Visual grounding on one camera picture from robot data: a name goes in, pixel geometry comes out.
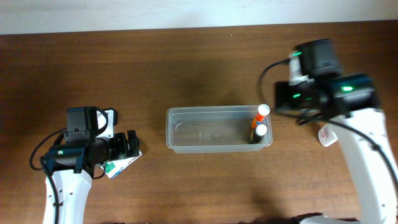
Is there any green white medicine box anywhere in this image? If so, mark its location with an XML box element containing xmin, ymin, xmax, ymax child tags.
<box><xmin>101</xmin><ymin>151</ymin><xmax>143</xmax><ymax>179</ymax></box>

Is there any white bottle pink label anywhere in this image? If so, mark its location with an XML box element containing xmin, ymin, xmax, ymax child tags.
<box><xmin>318</xmin><ymin>123</ymin><xmax>338</xmax><ymax>147</ymax></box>

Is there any orange tube white cap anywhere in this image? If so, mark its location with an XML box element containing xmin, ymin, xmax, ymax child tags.
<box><xmin>251</xmin><ymin>104</ymin><xmax>271</xmax><ymax>129</ymax></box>

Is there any dark bottle white cap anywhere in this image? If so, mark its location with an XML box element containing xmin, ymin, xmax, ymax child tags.
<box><xmin>249</xmin><ymin>124</ymin><xmax>268</xmax><ymax>144</ymax></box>

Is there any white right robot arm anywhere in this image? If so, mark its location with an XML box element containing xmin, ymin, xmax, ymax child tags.
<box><xmin>274</xmin><ymin>39</ymin><xmax>397</xmax><ymax>223</ymax></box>

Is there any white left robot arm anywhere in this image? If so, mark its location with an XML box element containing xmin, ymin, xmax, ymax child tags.
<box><xmin>40</xmin><ymin>130</ymin><xmax>142</xmax><ymax>223</ymax></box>

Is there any clear plastic container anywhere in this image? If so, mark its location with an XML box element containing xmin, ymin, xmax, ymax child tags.
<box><xmin>165</xmin><ymin>105</ymin><xmax>273</xmax><ymax>154</ymax></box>

